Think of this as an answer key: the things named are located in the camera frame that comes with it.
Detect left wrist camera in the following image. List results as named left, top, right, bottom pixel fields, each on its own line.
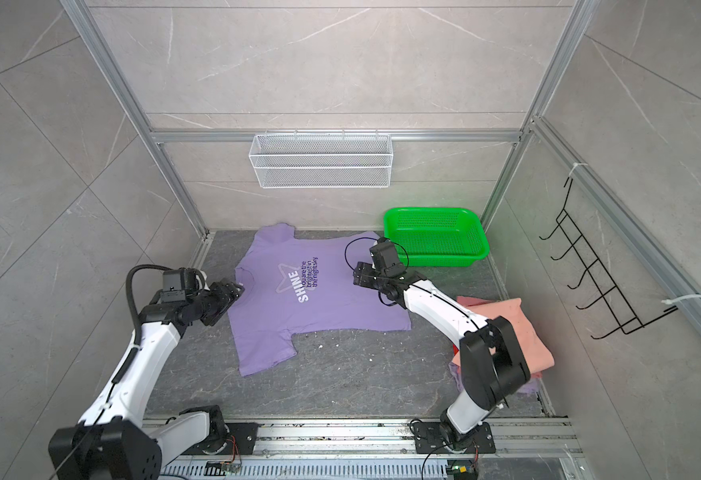
left=160, top=268, right=206, bottom=303

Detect green plastic basket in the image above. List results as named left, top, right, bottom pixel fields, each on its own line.
left=384, top=207, right=491, bottom=267

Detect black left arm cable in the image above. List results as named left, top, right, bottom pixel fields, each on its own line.
left=124, top=263, right=172, bottom=346

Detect folded purple t shirt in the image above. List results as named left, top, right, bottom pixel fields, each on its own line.
left=449, top=363, right=543, bottom=394

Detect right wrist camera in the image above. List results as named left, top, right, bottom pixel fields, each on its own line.
left=370, top=237, right=406, bottom=278

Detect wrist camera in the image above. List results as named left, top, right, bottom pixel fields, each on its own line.
left=160, top=268, right=206, bottom=303
left=370, top=237, right=406, bottom=278

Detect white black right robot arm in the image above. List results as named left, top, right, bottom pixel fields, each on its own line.
left=354, top=262, right=532, bottom=451

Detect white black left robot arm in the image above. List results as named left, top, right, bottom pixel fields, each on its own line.
left=48, top=271, right=244, bottom=479

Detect folded pink t shirt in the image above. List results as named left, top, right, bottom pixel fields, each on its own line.
left=457, top=296, right=555, bottom=378

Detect black wire hook rack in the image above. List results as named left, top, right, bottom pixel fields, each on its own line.
left=539, top=178, right=680, bottom=341

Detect white wire wall basket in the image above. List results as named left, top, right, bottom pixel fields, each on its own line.
left=248, top=133, right=395, bottom=189

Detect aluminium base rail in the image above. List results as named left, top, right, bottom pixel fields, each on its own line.
left=145, top=418, right=586, bottom=462

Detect purple t shirt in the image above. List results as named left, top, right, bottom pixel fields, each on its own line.
left=449, top=363, right=543, bottom=394
left=228, top=223, right=412, bottom=376

